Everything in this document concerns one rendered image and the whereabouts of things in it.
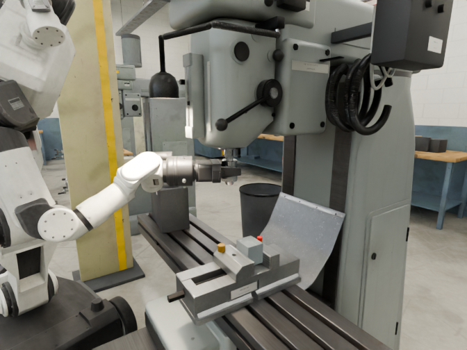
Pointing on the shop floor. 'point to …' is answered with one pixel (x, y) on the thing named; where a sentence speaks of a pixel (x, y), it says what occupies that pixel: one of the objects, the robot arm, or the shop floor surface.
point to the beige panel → (95, 145)
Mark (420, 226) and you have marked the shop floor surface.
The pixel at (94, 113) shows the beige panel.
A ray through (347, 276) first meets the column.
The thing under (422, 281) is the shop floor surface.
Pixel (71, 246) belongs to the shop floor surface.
